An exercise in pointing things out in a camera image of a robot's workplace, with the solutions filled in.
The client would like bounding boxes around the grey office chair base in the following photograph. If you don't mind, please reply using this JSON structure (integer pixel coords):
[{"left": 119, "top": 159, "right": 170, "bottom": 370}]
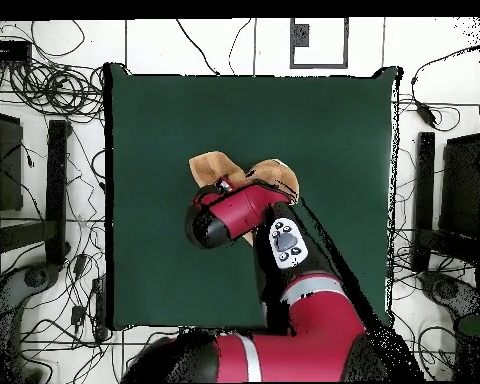
[
  {"left": 417, "top": 270, "right": 480, "bottom": 321},
  {"left": 0, "top": 261, "right": 61, "bottom": 383}
]

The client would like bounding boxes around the dark green table cloth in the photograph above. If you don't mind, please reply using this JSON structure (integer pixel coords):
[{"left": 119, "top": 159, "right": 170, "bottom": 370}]
[{"left": 103, "top": 62, "right": 403, "bottom": 331}]

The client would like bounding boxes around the black power strip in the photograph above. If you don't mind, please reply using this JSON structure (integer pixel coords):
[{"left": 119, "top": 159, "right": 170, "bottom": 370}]
[{"left": 91, "top": 275, "right": 110, "bottom": 343}]

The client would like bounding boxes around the black stand base bar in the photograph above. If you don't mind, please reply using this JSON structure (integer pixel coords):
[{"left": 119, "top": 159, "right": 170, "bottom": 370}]
[
  {"left": 410, "top": 131, "right": 436, "bottom": 277},
  {"left": 0, "top": 119, "right": 72, "bottom": 268}
]

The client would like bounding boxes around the grey rectangular frame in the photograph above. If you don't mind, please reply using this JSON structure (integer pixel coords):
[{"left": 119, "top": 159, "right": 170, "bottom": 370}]
[{"left": 289, "top": 17, "right": 350, "bottom": 70}]

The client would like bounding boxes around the flat black box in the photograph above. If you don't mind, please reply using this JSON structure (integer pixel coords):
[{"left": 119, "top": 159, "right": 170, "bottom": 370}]
[{"left": 0, "top": 39, "right": 33, "bottom": 62}]

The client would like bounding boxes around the black power adapter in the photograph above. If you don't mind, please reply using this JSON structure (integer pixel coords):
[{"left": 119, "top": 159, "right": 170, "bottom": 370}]
[{"left": 414, "top": 100, "right": 438, "bottom": 128}]

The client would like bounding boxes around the coiled black cable bundle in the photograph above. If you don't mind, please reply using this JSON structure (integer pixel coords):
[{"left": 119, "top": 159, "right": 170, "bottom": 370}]
[{"left": 7, "top": 59, "right": 105, "bottom": 121}]

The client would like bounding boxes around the tan terry towel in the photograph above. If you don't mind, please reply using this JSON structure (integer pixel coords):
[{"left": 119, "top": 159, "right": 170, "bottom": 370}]
[{"left": 188, "top": 150, "right": 301, "bottom": 247}]

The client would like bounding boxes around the dark cabinet box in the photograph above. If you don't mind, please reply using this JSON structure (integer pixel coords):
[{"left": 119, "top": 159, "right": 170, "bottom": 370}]
[
  {"left": 438, "top": 133, "right": 480, "bottom": 241},
  {"left": 0, "top": 109, "right": 24, "bottom": 212}
]

